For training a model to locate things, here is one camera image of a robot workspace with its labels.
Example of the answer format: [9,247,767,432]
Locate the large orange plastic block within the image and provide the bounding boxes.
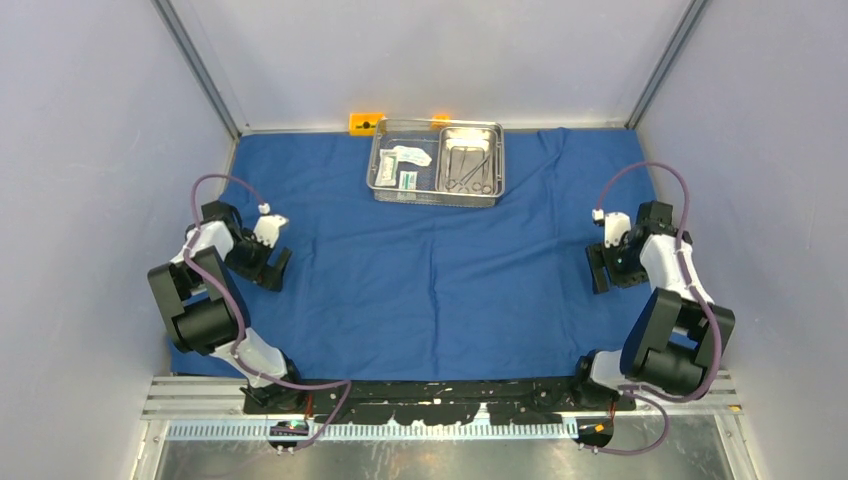
[348,112,385,136]

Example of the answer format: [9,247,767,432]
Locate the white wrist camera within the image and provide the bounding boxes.
[253,203,289,249]
[591,208,632,249]

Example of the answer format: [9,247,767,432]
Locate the wire mesh instrument basket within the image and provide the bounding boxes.
[366,118,505,208]

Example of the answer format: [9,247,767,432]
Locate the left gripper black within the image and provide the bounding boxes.
[224,230,290,292]

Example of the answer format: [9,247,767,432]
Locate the steel surgical forceps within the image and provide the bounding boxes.
[458,155,492,194]

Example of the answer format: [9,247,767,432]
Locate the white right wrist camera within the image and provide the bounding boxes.
[591,208,632,249]

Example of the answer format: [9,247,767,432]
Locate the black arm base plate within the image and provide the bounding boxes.
[240,376,636,426]

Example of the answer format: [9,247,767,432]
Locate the white sterile pouch packet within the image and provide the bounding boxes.
[374,149,398,187]

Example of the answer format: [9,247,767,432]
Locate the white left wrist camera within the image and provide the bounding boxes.
[253,203,289,249]

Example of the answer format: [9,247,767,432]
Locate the aluminium front frame rail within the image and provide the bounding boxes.
[141,372,744,444]

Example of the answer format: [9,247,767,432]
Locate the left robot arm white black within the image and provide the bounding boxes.
[147,200,307,414]

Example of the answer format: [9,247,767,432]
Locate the steel surgical scissors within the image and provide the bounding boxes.
[444,147,468,192]

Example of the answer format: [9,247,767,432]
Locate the clear plastic packet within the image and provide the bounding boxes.
[391,145,432,167]

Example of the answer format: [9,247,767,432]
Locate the blue surgical drape cloth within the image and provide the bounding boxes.
[168,127,690,382]

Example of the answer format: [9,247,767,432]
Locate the small orange plastic block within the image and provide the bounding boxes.
[430,114,452,130]

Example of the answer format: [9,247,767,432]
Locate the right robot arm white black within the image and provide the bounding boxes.
[570,201,735,411]

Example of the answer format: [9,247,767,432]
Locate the green white small packet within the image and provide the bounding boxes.
[398,171,418,191]

